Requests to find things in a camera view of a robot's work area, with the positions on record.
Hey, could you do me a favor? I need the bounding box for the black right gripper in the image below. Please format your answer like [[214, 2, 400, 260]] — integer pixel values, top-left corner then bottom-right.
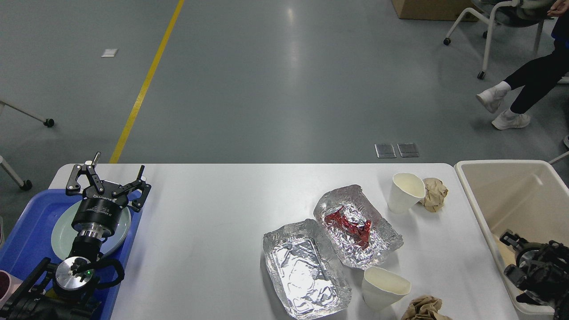
[[500, 230, 556, 289]]

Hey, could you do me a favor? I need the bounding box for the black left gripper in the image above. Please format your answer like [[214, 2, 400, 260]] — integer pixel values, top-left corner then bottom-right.
[[65, 152, 152, 243]]

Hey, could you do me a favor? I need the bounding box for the brown paper sheet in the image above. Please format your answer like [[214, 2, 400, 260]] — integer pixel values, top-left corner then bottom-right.
[[492, 234, 517, 267]]

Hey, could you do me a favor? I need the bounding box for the green plate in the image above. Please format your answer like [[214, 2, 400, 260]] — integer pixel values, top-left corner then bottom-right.
[[51, 202, 131, 260]]

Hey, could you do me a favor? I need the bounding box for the pink mug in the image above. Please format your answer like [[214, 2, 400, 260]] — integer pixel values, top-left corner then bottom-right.
[[0, 270, 23, 308]]

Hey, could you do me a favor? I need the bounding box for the white paper cup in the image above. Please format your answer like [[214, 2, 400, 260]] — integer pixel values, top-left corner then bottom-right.
[[388, 172, 426, 213], [361, 267, 412, 311]]

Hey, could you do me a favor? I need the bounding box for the foil tray with red wrapper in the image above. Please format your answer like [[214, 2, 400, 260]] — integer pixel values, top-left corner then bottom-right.
[[313, 184, 404, 270]]

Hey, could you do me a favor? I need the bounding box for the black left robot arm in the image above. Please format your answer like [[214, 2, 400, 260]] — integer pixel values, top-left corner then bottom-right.
[[1, 160, 151, 320]]

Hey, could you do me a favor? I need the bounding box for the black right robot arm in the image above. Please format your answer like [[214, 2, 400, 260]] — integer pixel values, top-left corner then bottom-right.
[[499, 230, 569, 320]]

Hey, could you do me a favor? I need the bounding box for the beige plastic bin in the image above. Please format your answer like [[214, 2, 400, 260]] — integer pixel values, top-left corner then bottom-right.
[[454, 160, 569, 320]]

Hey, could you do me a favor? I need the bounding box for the chair leg with caster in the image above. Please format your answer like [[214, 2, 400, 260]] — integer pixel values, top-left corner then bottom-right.
[[0, 100, 55, 128]]

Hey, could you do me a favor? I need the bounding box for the crumpled brown paper ball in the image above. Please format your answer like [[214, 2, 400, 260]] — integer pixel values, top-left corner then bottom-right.
[[401, 295, 452, 320], [419, 178, 449, 213]]

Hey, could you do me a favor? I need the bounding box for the right floor outlet plate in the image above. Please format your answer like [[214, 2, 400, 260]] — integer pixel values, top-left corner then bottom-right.
[[397, 143, 420, 158]]

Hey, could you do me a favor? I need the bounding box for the floor outlet plate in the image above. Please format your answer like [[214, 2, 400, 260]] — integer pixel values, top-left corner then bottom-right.
[[397, 143, 420, 158], [374, 144, 397, 159]]

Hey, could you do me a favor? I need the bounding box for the person in black pants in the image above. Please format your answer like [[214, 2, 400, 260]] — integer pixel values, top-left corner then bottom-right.
[[476, 0, 569, 130]]

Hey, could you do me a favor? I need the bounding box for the left floor outlet plate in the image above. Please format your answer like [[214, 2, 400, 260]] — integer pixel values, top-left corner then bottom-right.
[[374, 144, 397, 159]]

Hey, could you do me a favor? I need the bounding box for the crushed red can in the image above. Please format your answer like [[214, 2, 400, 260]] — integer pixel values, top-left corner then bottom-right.
[[325, 205, 372, 249]]

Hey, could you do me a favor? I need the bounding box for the white office chair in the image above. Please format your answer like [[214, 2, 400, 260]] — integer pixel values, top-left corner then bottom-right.
[[443, 0, 555, 80]]

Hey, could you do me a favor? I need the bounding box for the cardboard box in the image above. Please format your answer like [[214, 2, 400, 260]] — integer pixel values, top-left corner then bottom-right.
[[391, 0, 481, 21]]

